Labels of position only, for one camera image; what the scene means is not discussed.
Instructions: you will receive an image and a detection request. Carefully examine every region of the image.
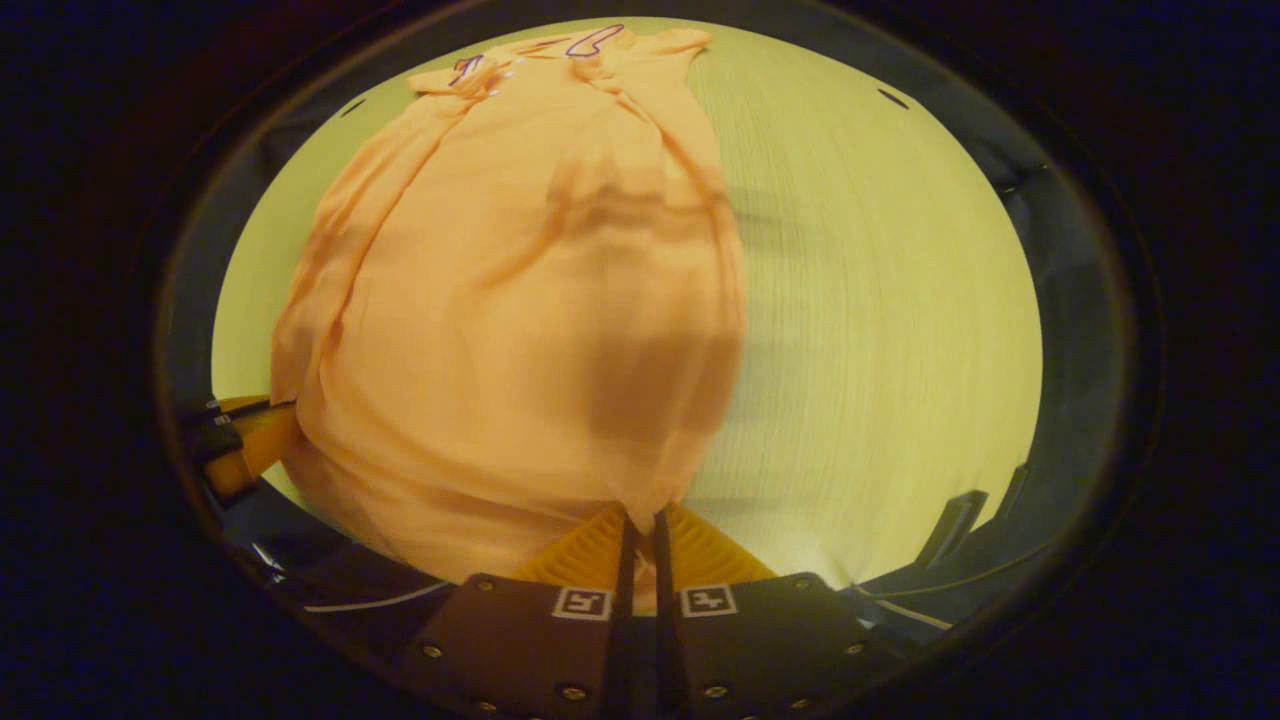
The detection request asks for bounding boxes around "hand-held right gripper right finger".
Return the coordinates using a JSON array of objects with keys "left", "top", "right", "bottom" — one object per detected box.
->
[{"left": 652, "top": 503, "right": 901, "bottom": 720}]

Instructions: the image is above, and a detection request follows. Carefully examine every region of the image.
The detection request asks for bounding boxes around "orange collared T-shirt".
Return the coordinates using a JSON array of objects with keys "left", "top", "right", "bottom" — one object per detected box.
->
[{"left": 270, "top": 22, "right": 749, "bottom": 613}]

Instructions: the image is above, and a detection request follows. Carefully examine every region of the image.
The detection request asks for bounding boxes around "dark frame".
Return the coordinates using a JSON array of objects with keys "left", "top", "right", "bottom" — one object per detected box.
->
[{"left": 915, "top": 462, "right": 1033, "bottom": 571}]

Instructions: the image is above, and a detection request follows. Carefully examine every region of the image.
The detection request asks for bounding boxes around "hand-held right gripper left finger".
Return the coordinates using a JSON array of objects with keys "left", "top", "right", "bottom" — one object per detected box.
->
[{"left": 395, "top": 503, "right": 641, "bottom": 720}]

